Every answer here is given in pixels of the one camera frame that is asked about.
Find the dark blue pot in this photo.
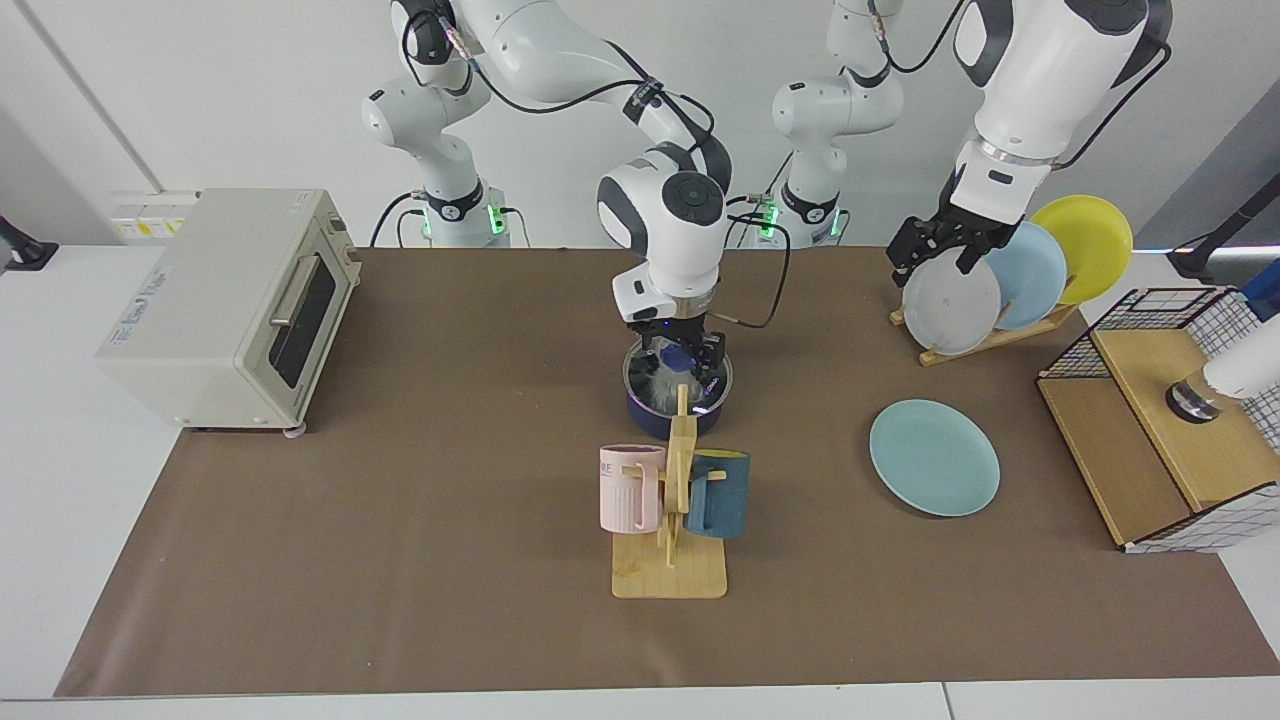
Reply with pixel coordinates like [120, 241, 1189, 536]
[622, 335, 734, 439]

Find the light blue plate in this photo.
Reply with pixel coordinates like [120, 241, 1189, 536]
[980, 222, 1068, 331]

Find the pale toaster oven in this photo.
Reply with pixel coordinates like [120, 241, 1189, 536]
[95, 188, 363, 439]

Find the white wall socket strip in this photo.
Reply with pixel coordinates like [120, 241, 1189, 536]
[108, 192, 201, 243]

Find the white vermicelli bundle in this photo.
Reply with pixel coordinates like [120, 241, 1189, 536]
[638, 358, 685, 412]

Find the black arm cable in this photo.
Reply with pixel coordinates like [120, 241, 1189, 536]
[400, 8, 793, 331]
[865, 0, 1173, 171]

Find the blue object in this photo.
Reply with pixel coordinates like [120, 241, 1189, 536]
[1240, 258, 1280, 323]

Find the wire basket with wooden floor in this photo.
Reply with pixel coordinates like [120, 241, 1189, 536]
[1036, 286, 1280, 554]

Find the wooden cup stand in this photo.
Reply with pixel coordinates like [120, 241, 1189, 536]
[611, 384, 729, 601]

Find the yellow plate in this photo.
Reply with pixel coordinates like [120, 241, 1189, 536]
[1030, 194, 1134, 306]

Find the teal plate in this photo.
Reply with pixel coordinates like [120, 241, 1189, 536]
[868, 400, 1001, 518]

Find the black clamp mount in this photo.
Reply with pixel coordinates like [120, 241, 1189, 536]
[0, 215, 59, 273]

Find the brown table cloth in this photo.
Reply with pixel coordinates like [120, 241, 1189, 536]
[55, 247, 1280, 698]

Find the dark teal cup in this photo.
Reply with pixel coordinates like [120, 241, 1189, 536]
[685, 450, 751, 541]

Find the white plate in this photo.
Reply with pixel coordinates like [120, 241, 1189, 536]
[901, 250, 1002, 356]

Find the white cylinder with dark tip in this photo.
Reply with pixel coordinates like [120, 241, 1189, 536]
[1165, 315, 1280, 425]

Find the pink cup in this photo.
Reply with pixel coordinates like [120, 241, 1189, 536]
[599, 444, 668, 535]

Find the glass lid with blue knob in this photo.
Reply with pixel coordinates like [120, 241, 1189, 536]
[623, 335, 734, 417]

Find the wooden plate rack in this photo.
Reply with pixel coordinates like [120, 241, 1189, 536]
[890, 300, 1081, 367]

